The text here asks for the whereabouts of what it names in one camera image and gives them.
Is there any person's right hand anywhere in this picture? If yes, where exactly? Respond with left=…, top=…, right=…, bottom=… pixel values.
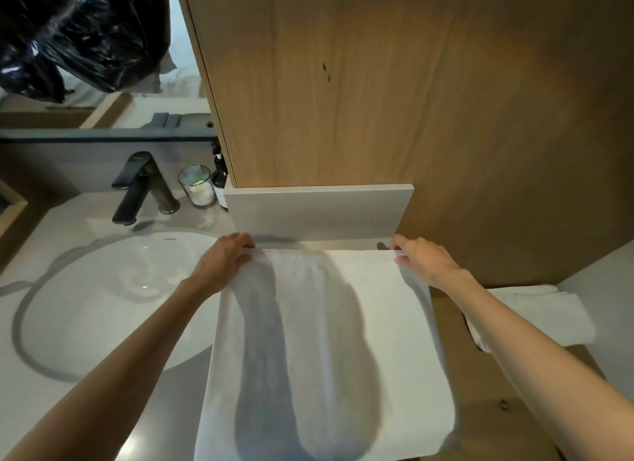
left=391, top=235, right=469, bottom=291

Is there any person's left hand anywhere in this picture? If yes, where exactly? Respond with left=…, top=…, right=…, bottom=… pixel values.
left=188, top=232, right=256, bottom=298

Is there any white towel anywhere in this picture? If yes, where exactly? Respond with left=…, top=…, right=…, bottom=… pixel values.
left=463, top=283, right=597, bottom=353
left=193, top=247, right=458, bottom=461

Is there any person's left forearm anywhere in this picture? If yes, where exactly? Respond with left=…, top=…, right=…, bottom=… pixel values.
left=0, top=277, right=221, bottom=461

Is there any person's right forearm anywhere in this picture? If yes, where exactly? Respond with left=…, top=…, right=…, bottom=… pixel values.
left=438, top=269, right=634, bottom=461

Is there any glass jar with cotton pads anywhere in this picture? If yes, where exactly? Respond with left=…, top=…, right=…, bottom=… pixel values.
left=178, top=164, right=217, bottom=209

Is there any dark pump bottle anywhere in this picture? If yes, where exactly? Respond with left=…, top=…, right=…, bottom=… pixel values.
left=211, top=141, right=230, bottom=211

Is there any grey stone backsplash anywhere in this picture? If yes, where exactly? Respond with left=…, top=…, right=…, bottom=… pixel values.
left=223, top=184, right=415, bottom=242

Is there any black faucet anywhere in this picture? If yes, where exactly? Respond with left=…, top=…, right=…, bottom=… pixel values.
left=111, top=151, right=181, bottom=227

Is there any white oval sink basin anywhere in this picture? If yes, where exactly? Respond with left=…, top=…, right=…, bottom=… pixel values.
left=12, top=227, right=221, bottom=382

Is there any wooden back panel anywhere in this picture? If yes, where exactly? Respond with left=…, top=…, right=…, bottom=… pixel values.
left=173, top=0, right=634, bottom=291

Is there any wall mirror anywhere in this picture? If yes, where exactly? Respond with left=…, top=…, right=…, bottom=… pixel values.
left=0, top=0, right=219, bottom=142

